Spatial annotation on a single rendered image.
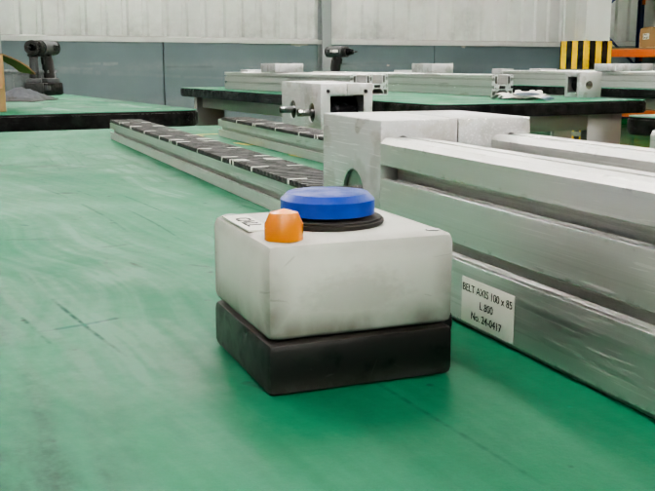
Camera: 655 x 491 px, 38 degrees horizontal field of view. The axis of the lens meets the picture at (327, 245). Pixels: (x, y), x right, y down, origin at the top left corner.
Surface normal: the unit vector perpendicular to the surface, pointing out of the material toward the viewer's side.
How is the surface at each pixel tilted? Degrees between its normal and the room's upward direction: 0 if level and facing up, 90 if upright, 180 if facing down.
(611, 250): 90
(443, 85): 90
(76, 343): 0
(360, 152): 90
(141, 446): 0
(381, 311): 90
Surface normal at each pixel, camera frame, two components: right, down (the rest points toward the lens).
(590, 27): 0.47, 0.17
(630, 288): -0.93, 0.07
